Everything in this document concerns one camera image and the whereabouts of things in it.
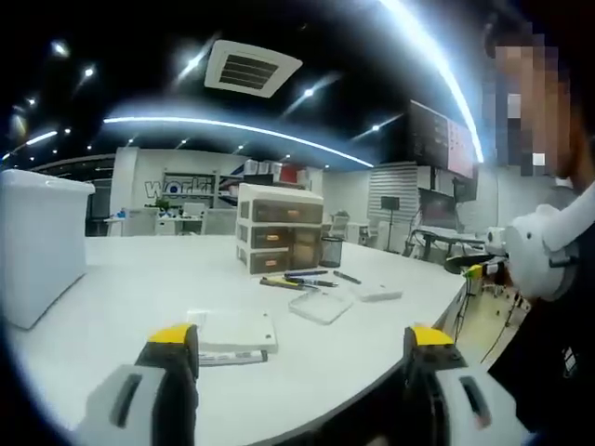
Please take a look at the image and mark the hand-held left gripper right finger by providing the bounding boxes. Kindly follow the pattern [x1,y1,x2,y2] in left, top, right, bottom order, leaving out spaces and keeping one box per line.
[403,325,520,446]

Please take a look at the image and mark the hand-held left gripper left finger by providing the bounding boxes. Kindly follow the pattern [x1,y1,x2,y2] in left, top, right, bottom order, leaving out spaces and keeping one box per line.
[86,323,201,446]

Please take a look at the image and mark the white sticky note stack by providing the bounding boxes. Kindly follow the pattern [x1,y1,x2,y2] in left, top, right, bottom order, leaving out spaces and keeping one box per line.
[350,282,403,304]

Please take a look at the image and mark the background work desk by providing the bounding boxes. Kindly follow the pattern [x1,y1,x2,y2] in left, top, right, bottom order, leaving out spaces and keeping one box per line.
[406,221,490,257]

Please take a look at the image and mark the white desk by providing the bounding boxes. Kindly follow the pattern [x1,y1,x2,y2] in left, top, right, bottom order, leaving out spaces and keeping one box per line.
[0,231,471,446]

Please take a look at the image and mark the black monitor on stand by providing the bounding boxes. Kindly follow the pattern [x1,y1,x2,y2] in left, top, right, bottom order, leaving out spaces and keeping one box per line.
[380,195,402,225]

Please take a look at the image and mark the black and white booklet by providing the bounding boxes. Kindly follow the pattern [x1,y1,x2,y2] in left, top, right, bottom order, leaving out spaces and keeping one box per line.
[198,348,270,369]

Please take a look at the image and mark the person's black shirt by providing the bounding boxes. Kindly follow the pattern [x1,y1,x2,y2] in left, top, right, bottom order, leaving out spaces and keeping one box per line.
[486,292,595,446]

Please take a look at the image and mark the white flat box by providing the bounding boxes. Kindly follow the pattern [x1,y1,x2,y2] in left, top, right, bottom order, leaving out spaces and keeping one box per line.
[185,309,280,355]

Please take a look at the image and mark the office chair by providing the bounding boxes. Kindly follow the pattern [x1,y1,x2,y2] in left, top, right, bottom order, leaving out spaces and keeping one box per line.
[330,210,350,243]

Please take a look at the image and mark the black mesh pen holder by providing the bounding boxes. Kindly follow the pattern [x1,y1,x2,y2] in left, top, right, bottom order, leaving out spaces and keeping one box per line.
[319,235,345,269]

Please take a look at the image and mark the clear plastic lid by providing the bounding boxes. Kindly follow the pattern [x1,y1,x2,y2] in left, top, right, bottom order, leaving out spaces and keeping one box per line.
[287,290,355,325]

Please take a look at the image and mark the beige drawer organizer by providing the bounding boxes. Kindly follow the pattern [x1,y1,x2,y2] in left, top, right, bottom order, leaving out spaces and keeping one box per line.
[235,182,324,279]

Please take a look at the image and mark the white plastic storage box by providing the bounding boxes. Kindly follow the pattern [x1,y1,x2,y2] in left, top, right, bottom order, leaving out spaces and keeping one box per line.
[0,168,97,332]

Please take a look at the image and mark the long ceiling light strip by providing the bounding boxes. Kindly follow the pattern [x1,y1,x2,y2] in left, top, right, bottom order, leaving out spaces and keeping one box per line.
[378,0,485,164]
[102,115,376,168]

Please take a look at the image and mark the shelf of storage boxes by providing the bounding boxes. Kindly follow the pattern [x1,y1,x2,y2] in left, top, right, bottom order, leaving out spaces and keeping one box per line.
[240,159,323,188]

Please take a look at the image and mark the ceiling air vent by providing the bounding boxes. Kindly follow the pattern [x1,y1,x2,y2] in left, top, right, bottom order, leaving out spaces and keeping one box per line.
[203,39,304,99]

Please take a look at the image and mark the black cable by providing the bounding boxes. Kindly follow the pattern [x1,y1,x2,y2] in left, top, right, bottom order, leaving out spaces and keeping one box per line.
[479,296,529,364]

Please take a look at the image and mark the wall screen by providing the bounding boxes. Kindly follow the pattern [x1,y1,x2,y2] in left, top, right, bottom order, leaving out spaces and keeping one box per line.
[408,98,481,180]

